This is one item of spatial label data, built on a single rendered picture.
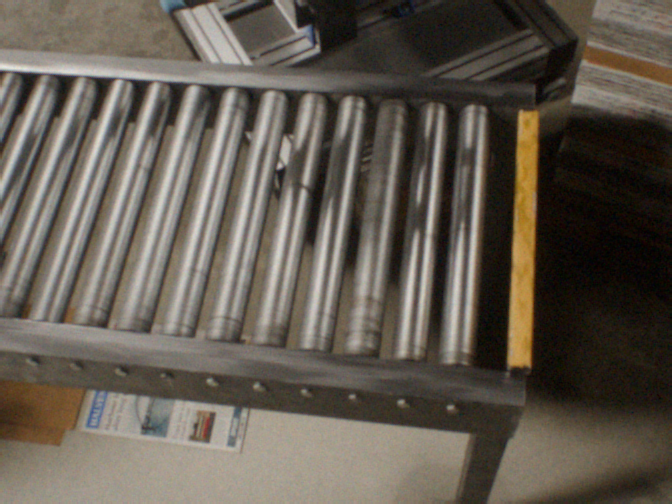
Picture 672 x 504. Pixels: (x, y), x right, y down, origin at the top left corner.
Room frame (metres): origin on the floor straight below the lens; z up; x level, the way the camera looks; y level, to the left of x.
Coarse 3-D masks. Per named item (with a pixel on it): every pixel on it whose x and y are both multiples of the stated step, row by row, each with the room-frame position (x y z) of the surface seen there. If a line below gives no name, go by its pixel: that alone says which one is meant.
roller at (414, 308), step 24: (432, 120) 0.87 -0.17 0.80; (432, 144) 0.83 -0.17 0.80; (432, 168) 0.78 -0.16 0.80; (432, 192) 0.74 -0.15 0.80; (408, 216) 0.71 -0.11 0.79; (432, 216) 0.70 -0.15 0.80; (408, 240) 0.66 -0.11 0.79; (432, 240) 0.66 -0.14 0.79; (408, 264) 0.62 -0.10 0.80; (432, 264) 0.62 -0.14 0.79; (408, 288) 0.58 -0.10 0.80; (432, 288) 0.59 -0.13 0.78; (408, 312) 0.55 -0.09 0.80; (408, 336) 0.51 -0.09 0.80; (408, 360) 0.48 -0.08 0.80
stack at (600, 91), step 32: (608, 0) 1.13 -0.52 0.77; (640, 0) 1.10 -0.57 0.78; (608, 32) 1.12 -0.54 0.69; (640, 32) 1.10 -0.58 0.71; (576, 96) 1.13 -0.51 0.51; (608, 96) 1.10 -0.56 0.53; (640, 96) 1.08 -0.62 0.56; (608, 128) 1.09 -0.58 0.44; (640, 128) 1.07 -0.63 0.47; (576, 160) 1.12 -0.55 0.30; (608, 160) 1.09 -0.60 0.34; (640, 160) 1.06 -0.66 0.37; (576, 192) 1.11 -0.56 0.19; (608, 192) 1.08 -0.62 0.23; (640, 192) 1.05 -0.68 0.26; (544, 224) 1.13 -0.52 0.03; (576, 224) 1.10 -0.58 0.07; (608, 224) 1.06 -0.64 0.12; (640, 256) 1.02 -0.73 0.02
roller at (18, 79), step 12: (0, 84) 1.05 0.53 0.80; (12, 84) 1.05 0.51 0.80; (24, 84) 1.06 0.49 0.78; (0, 96) 1.02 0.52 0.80; (12, 96) 1.02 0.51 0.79; (24, 96) 1.04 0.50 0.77; (0, 108) 1.00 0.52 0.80; (12, 108) 1.00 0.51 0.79; (0, 120) 0.97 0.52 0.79; (12, 120) 0.98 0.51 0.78; (0, 132) 0.95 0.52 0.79; (0, 144) 0.93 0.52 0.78; (0, 156) 0.92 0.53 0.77
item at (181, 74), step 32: (0, 64) 1.09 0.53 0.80; (32, 64) 1.08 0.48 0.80; (64, 64) 1.08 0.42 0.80; (96, 64) 1.07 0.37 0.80; (128, 64) 1.06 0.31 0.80; (160, 64) 1.05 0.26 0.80; (192, 64) 1.04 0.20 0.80; (224, 64) 1.04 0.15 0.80; (64, 96) 1.06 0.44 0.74; (256, 96) 0.98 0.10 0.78; (288, 96) 0.97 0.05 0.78; (384, 96) 0.93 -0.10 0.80; (416, 96) 0.92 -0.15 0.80; (448, 96) 0.92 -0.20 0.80; (480, 96) 0.91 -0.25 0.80; (512, 96) 0.90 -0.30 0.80; (288, 128) 0.97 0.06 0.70; (416, 128) 0.92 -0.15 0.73; (512, 128) 0.88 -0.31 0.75
